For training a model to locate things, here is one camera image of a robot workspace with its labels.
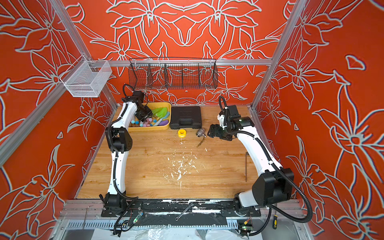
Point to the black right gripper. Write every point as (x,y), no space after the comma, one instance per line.
(217,131)

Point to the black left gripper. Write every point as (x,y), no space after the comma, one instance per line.
(149,113)

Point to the green shovel wooden handle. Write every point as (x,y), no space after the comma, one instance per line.
(159,112)

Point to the purple shovel pink handle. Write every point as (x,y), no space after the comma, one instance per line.
(161,123)

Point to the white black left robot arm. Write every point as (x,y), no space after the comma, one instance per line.
(120,143)

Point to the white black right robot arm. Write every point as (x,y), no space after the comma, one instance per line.
(274,183)

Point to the yellow storage box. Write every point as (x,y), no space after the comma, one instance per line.
(147,125)

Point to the yellow tape roll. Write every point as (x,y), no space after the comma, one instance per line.
(182,133)

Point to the black plastic tool case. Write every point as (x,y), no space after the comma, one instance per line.
(186,117)

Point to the hex key on table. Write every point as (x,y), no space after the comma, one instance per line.
(246,167)

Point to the black wire wall basket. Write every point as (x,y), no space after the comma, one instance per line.
(173,73)

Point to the clear mesh wall basket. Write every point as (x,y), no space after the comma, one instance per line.
(86,79)

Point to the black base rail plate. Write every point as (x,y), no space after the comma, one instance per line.
(220,207)

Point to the wrench on base rail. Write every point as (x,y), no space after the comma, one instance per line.
(190,205)

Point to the grey cable duct strip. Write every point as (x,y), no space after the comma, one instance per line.
(230,224)

